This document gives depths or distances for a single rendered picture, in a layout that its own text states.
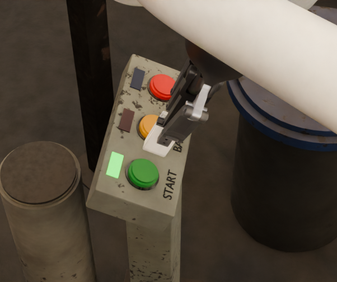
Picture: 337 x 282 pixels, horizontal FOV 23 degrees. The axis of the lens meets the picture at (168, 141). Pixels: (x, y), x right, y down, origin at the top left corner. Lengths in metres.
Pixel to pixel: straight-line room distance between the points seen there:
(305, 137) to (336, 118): 0.85
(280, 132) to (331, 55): 0.86
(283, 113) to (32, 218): 0.45
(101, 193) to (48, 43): 1.07
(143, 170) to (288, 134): 0.37
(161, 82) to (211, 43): 0.61
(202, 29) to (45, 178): 0.67
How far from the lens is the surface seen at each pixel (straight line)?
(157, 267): 1.32
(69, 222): 1.20
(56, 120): 1.90
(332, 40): 0.50
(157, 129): 0.97
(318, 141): 1.35
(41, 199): 1.15
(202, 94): 0.85
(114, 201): 1.04
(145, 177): 1.05
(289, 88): 0.51
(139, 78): 1.15
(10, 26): 2.13
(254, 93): 1.38
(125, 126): 1.09
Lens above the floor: 1.47
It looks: 53 degrees down
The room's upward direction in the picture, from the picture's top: straight up
